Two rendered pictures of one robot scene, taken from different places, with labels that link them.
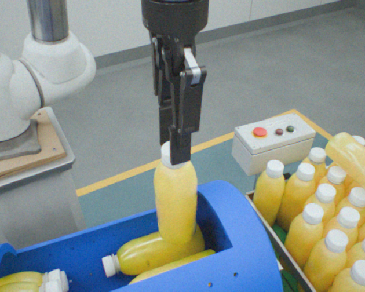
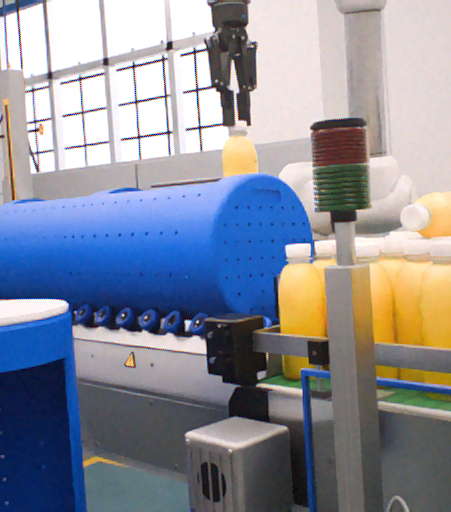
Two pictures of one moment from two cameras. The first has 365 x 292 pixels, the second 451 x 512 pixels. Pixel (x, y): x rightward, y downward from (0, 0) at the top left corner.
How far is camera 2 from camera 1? 1.52 m
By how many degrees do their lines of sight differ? 71
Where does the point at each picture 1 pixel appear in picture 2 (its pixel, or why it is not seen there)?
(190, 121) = (213, 75)
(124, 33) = not seen: outside the picture
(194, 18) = (219, 13)
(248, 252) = (218, 186)
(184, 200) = (227, 164)
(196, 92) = (213, 53)
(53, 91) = not seen: hidden behind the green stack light
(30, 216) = not seen: hidden behind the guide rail
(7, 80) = (305, 181)
